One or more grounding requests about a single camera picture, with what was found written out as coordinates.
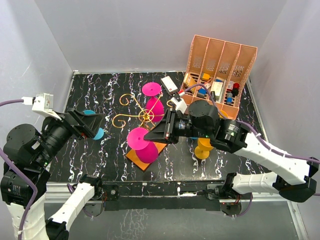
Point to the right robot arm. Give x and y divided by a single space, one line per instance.
289 176

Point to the pink desk file organizer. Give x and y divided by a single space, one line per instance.
223 61

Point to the magenta wine glass front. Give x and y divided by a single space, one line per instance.
135 138

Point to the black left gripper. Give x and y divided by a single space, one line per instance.
83 124

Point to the red cap item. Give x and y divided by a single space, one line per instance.
236 85

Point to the white carton in organizer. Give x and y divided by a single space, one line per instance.
217 88

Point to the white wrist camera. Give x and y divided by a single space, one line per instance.
42 104
179 102

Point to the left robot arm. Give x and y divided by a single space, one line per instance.
27 154

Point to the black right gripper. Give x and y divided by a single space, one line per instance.
164 131

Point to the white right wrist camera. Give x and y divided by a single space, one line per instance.
179 102

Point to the yellow wine glass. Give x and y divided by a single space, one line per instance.
222 114
202 151

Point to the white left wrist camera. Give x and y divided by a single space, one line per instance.
42 104

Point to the magenta wine glass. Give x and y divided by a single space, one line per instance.
135 138
153 90

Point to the white small box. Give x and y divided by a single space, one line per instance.
169 85

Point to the black mounting rail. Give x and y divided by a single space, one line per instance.
158 195

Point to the yellow wine glass back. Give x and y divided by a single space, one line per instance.
202 151

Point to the gold wire wine glass rack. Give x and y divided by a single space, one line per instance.
143 114

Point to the light blue wine glass back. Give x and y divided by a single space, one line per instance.
100 132

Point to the yellow wine glass front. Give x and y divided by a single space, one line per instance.
222 114

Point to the orange block in organizer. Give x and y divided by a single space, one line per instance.
205 77

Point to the wooden rack base board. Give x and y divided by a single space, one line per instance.
145 157

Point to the magenta wine glass back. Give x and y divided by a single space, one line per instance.
153 90

